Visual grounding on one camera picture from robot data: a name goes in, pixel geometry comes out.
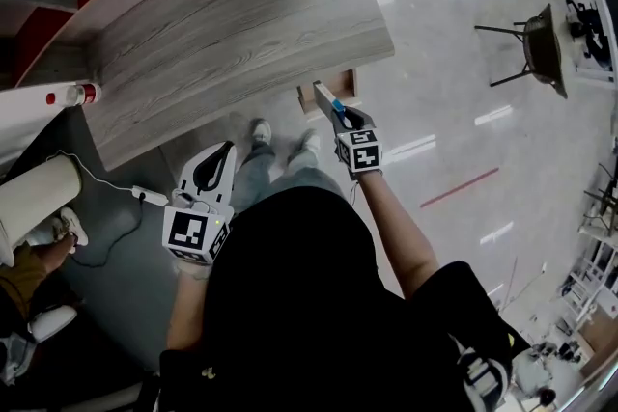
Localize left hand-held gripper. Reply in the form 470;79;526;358
162;140;239;267

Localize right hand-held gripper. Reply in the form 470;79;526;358
328;105;383;182

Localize wooden drawer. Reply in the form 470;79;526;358
295;68;359;122

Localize person's right forearm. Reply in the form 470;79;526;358
357;169;441;301

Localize person's left forearm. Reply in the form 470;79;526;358
165;272;213;353

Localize person's left hand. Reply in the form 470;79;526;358
174;255;214;282

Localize person's right white shoe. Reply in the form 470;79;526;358
287;128;322;166

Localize person's white shoe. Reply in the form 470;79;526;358
249;117;273;145
287;128;322;166

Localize person's jeans legs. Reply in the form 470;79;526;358
230;140;345;214

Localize person's left white shoe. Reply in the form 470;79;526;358
249;117;273;145

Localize grey wooden desk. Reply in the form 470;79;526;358
71;0;396;172

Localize clear bottle with red label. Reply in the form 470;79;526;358
44;81;104;108

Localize person's black shirt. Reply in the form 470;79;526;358
157;185;532;412

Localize brown cloth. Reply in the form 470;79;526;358
0;233;77;322

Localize dark chair with metal legs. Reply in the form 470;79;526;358
473;3;570;100

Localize white long table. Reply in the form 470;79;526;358
517;0;618;91

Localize white metal rack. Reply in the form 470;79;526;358
557;233;618;343

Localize brown cardboard box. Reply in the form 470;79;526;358
575;306;618;377

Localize black cable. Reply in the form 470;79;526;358
70;195;148;269

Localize white cable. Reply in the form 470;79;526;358
44;150;142;196

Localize black and white bag strap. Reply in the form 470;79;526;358
451;335;514;412

